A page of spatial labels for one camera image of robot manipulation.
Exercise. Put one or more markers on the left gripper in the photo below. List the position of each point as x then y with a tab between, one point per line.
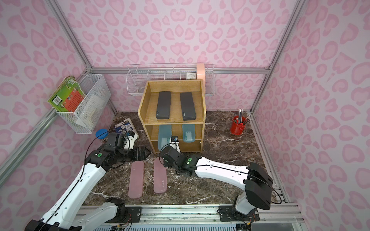
138	153

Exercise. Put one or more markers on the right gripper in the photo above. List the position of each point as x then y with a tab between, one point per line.
166	156

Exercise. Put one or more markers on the pink pencil case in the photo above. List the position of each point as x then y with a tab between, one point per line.
160	176
136	180

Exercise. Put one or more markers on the teal pencil case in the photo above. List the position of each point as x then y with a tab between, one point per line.
164	135
189	133

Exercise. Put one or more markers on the black pencil case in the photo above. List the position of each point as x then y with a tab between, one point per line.
187	106
163	105

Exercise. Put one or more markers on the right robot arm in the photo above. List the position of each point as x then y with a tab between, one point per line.
252	179

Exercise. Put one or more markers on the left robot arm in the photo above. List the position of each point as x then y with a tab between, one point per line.
62	216

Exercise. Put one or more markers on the blue-lid pencil tube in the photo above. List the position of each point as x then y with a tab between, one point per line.
102	135

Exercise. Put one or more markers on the wooden three-tier shelf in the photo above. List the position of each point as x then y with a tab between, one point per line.
148	107

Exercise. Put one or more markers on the red pen holder cup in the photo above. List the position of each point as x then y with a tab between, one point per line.
237	127

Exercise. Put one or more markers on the white mesh side basket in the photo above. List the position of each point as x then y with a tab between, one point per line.
84	119

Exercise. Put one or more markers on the small white card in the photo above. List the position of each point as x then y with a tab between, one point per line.
191	76

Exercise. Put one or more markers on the green red book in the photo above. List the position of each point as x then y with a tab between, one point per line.
68	96

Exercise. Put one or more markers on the pink box in basket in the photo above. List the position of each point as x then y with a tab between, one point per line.
201	74

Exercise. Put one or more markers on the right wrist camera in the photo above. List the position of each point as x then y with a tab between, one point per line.
175	143

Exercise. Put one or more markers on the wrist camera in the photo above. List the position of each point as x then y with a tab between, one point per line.
120	141
175	143

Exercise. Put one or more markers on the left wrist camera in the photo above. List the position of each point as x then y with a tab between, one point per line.
120	141

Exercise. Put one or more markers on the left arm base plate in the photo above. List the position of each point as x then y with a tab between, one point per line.
127	215

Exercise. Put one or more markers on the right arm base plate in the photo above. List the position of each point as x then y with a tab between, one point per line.
228	213

